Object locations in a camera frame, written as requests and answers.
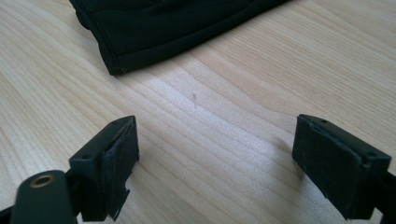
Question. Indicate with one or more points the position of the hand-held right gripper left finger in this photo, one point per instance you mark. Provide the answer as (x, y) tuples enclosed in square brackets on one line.
[(109, 168)]

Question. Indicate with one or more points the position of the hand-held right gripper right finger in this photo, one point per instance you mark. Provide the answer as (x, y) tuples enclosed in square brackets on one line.
[(336, 168)]

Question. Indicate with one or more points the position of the black glove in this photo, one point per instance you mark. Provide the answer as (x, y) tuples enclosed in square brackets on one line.
[(174, 28)]

